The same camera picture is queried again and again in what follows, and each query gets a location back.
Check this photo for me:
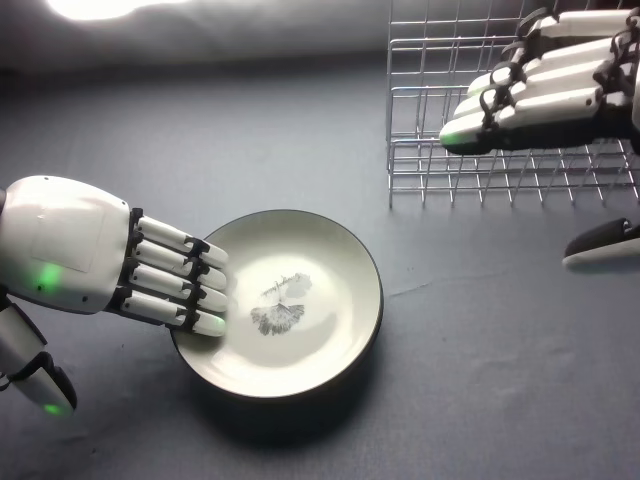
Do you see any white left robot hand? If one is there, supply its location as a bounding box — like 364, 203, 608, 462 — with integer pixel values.
0, 174, 230, 417

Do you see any white cloth backdrop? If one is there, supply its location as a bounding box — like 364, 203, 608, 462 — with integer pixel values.
0, 0, 640, 81

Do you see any chrome wire dish rack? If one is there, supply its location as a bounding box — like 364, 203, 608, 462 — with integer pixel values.
387, 0, 640, 209

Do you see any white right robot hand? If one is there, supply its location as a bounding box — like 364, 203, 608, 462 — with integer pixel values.
438, 7, 640, 266

